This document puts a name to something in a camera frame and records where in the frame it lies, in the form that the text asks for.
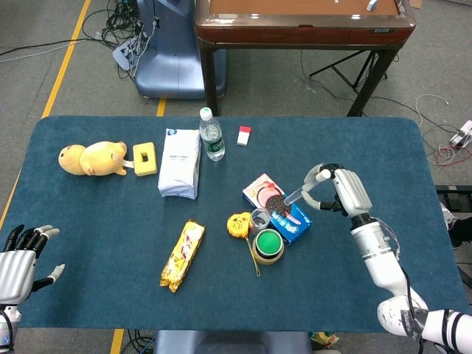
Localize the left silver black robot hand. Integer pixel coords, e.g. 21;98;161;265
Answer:
0;223;66;305

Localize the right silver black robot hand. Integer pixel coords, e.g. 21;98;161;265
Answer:
301;162;373;218

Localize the clear plastic tube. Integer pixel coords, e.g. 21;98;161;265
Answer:
282;170;331;207

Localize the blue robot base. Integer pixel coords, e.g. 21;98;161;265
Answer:
134;0;228;100

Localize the blue table mat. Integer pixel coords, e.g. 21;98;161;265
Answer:
0;115;462;336

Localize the blue cookie box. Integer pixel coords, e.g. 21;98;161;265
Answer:
242;173;313;246

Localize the clear glass beaker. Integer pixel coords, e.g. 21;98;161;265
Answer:
249;208;273;235

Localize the black floor equipment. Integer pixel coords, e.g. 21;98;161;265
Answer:
434;184;472;212

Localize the black white shoe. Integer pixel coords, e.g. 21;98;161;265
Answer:
440;204;472;250

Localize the white power strip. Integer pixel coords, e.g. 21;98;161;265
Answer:
448;119;472;148

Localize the yellow plush toy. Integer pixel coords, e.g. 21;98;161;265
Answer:
58;140;136;176

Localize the clear water bottle green label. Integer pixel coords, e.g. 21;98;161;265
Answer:
199;107;226;162

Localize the colourful printed bag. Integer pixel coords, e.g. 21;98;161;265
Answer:
309;330;339;348

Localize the yellow sponge block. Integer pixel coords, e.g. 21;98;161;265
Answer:
132;142;159;177

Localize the brown mahjong table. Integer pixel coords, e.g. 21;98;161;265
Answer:
194;0;417;117

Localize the yellow snack wrapper pack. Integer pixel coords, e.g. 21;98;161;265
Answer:
159;219;207;294

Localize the white paper package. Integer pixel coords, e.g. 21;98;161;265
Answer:
158;128;202;201

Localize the blue grey robot chassis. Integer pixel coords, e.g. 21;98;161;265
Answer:
153;330;313;354

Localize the grey power strip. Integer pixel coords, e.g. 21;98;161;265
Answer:
112;36;143;71

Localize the red cable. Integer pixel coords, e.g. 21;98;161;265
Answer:
434;145;472;167

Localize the yellow charm with cord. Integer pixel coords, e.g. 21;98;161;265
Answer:
226;211;263;278

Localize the white cable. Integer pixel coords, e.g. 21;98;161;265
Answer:
414;94;452;125

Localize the long black floor cable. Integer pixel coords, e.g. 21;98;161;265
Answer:
0;36;114;59

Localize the black cable tangle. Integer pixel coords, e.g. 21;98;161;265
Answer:
80;0;158;80

